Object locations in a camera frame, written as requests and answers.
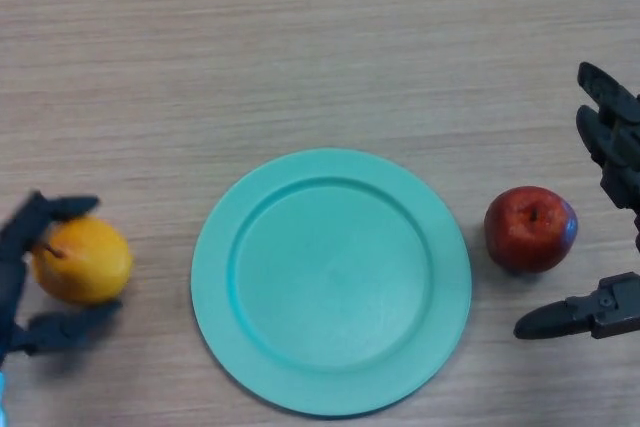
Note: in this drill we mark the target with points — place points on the green round plate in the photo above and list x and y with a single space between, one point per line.
332 284

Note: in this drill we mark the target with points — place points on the yellow pear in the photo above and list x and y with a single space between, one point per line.
85 262

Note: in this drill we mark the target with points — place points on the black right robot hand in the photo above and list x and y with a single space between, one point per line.
617 147

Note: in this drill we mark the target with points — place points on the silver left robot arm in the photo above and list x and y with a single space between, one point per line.
2 397

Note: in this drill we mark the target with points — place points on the red apple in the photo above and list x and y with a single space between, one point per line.
527 232

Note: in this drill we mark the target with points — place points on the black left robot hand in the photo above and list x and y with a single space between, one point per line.
11 267

